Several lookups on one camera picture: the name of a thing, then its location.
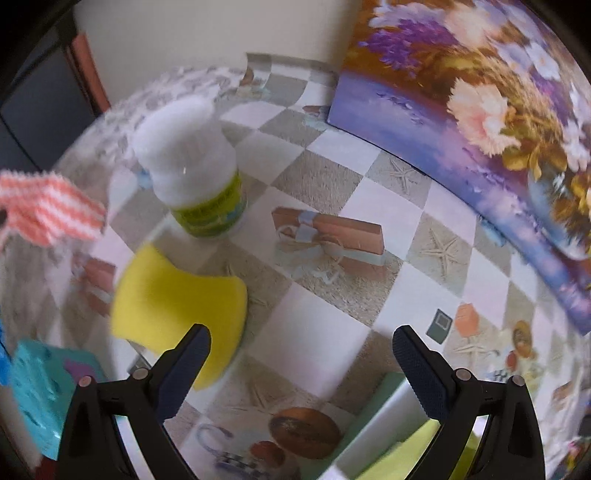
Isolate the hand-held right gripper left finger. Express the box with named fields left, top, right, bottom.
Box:
left=54, top=323, right=213, bottom=480

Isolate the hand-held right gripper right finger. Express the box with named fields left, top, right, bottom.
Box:
left=392, top=324, right=548, bottom=480

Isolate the white tray with teal rim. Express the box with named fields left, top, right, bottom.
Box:
left=332, top=371, right=490, bottom=480

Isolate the yellow sponge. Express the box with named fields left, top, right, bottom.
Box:
left=110, top=243, right=250, bottom=392

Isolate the green tissue pack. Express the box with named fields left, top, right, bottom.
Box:
left=355, top=418, right=483, bottom=480

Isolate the pink white striped cloth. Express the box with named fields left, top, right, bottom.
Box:
left=0, top=170, right=108, bottom=252

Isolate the teal plastic box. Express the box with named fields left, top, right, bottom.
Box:
left=9, top=339, right=107, bottom=460

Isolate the white plastic bottle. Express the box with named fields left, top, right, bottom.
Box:
left=130, top=98, right=247, bottom=240

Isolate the grey floral tablecloth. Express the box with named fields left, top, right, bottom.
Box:
left=51, top=65, right=245, bottom=185

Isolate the flower painting canvas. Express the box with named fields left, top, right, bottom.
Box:
left=325, top=0, right=591, bottom=337

